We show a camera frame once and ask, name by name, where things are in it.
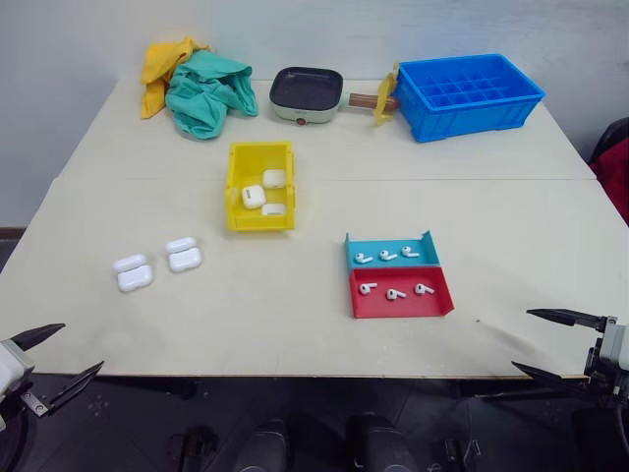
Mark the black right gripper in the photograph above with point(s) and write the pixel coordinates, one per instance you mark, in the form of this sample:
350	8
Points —
607	386

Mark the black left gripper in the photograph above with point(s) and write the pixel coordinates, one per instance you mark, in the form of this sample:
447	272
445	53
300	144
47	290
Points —
24	393

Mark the white earbud case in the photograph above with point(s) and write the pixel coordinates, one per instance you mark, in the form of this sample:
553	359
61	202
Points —
273	210
184	258
273	178
133	277
253	197

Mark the yellow plastic bin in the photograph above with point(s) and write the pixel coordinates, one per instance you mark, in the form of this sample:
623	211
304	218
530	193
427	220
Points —
236	196

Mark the white earbud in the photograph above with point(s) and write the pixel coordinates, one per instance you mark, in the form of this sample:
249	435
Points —
422	288
365	289
362	257
385	254
408	252
393	294

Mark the red plastic tray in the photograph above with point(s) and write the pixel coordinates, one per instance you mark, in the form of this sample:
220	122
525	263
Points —
408	306

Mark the blue plastic tray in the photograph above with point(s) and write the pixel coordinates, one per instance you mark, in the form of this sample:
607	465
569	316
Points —
427	255

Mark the red fabric item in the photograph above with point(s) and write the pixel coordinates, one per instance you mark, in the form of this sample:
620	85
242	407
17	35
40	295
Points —
614	172

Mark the black chair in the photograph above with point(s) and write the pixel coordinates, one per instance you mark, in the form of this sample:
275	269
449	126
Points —
614	130

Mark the blue plastic divider crate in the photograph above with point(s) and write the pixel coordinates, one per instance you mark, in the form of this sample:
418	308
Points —
457	110

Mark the teal green cloth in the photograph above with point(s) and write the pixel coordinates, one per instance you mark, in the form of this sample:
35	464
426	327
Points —
201	98

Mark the yellow plastic clip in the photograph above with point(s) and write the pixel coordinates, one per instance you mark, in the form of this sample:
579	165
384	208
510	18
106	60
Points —
384	93

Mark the yellow cloth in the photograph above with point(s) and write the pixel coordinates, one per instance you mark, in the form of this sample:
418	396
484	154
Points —
154	64

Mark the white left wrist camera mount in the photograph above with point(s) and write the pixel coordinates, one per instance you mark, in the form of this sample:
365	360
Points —
12	361

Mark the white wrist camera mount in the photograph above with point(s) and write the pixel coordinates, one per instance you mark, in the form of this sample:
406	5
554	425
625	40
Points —
618	346
12	361

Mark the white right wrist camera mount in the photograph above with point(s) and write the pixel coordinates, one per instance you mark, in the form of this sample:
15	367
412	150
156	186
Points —
618	346

